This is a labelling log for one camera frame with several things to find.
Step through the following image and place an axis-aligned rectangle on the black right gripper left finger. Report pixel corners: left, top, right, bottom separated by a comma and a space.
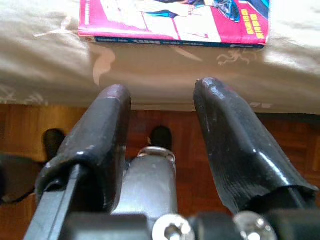
23, 84, 132, 240

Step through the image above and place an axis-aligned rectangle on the pink and blue comic book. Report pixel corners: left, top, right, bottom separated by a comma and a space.
77, 0, 271, 50

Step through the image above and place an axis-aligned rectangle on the black robot left foot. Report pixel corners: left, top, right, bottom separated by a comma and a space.
42, 128, 66, 163

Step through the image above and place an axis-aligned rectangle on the bed with beige floral sheet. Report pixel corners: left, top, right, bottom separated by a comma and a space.
0, 0, 320, 116

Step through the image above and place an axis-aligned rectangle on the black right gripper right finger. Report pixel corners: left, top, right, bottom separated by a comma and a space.
193, 76, 320, 216

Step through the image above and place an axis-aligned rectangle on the black robot foot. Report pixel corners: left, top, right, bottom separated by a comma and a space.
42, 128, 66, 163
149, 126, 174, 153

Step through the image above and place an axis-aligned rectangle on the black robot right foot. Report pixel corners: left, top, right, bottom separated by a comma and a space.
149, 126, 174, 153

